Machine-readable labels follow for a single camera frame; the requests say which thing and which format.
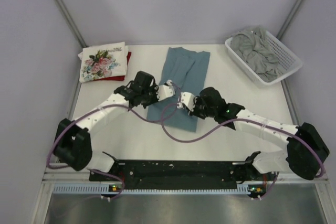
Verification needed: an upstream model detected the blue-grey t-shirt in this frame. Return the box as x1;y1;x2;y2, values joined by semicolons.
159;47;211;132

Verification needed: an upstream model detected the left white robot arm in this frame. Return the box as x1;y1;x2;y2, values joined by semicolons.
52;71;173;180

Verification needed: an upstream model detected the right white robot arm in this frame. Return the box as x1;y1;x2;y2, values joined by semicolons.
181;87;330;180

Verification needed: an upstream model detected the red folded t-shirt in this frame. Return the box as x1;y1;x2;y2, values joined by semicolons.
91;47;131;81

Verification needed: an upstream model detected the white floral folded t-shirt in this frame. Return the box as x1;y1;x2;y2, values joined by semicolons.
78;42;129;83

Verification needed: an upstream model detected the grey crumpled t-shirt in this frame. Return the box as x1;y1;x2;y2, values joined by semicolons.
230;26;279;82

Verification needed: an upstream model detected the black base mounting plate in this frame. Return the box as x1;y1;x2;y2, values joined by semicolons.
89;158;277;190

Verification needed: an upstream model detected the white plastic laundry basket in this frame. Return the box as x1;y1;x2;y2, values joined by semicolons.
225;26;303;87

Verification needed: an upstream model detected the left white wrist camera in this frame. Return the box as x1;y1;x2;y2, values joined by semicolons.
156;80;175;102

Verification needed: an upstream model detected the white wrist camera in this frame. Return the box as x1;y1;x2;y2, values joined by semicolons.
176;92;196;112
156;80;175;102

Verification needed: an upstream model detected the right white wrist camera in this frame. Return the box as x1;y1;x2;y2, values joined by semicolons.
176;92;196;112

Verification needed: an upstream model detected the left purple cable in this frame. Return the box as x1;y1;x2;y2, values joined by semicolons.
46;81;182;196

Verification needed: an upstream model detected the purple cable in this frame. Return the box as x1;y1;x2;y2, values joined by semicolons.
46;81;182;196
160;102;326;198

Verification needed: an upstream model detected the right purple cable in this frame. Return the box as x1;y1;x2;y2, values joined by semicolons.
160;102;326;198

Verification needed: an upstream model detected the left aluminium frame post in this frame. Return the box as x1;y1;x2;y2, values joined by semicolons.
54;0;87;48

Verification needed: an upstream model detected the aluminium frame post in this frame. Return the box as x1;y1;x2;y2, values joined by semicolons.
54;0;87;48
276;0;306;40

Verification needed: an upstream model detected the blue-white slotted cable duct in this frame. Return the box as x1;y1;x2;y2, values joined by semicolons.
52;183;265;195

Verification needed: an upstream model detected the right aluminium frame post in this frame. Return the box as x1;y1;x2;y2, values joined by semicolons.
276;0;306;40

